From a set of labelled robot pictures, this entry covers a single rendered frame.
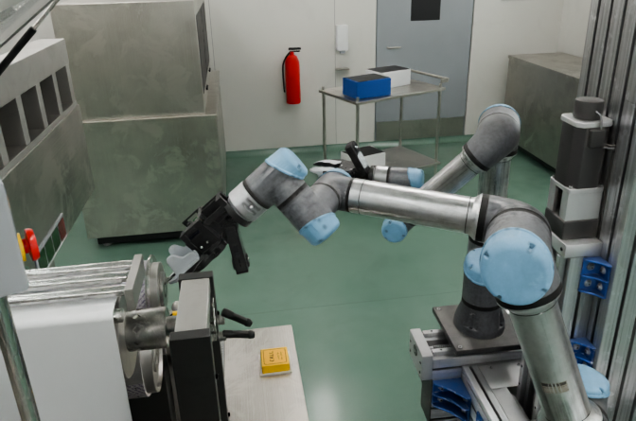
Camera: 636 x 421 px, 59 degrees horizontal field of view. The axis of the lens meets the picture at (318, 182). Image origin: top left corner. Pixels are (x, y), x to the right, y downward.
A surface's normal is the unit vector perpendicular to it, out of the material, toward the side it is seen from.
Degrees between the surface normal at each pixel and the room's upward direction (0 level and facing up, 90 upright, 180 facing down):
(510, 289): 83
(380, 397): 0
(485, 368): 0
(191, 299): 0
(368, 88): 90
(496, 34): 90
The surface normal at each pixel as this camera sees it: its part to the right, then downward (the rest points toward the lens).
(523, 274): -0.39, 0.23
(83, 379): 0.15, 0.36
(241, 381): -0.02, -0.93
